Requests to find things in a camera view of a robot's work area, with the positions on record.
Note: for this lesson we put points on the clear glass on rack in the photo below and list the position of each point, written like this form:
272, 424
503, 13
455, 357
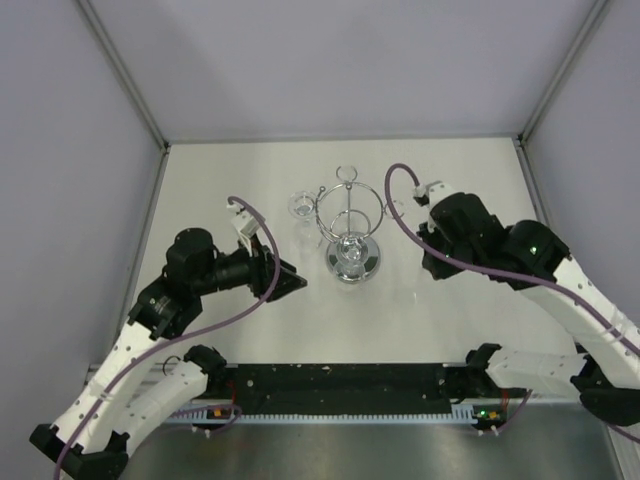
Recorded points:
351, 254
301, 206

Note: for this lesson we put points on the clear removed champagne glass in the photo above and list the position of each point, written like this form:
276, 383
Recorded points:
399, 207

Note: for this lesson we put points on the left aluminium frame post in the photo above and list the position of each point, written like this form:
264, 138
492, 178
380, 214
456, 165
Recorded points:
120, 71

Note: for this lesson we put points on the clear glass on rack left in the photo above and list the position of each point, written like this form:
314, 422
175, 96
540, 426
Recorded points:
301, 206

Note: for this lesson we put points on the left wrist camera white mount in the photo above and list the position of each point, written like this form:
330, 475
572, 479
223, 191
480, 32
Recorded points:
245, 225

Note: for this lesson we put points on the aluminium frame post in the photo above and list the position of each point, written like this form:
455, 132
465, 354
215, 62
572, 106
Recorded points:
595, 16
120, 71

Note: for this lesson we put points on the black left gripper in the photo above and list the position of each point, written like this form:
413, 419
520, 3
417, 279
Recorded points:
261, 270

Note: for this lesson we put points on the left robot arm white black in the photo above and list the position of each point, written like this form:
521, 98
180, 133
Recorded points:
95, 437

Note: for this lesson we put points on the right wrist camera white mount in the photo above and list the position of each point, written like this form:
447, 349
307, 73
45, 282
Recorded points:
432, 193

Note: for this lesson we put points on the clear glass on rack front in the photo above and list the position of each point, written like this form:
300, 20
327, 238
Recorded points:
351, 254

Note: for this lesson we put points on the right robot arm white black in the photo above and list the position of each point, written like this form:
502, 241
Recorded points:
603, 373

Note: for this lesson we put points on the chrome wire wine glass rack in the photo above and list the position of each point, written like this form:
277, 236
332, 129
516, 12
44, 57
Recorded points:
350, 207

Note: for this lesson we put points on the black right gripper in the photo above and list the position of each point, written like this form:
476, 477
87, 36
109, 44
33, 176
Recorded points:
436, 268

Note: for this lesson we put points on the white slotted cable duct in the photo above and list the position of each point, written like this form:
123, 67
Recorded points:
460, 414

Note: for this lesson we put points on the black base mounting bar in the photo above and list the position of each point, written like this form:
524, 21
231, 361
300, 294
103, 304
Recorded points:
342, 389

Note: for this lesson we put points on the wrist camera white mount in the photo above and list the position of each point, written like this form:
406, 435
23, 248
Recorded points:
245, 225
432, 193

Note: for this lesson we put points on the right aluminium frame post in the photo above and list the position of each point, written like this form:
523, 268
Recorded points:
595, 16

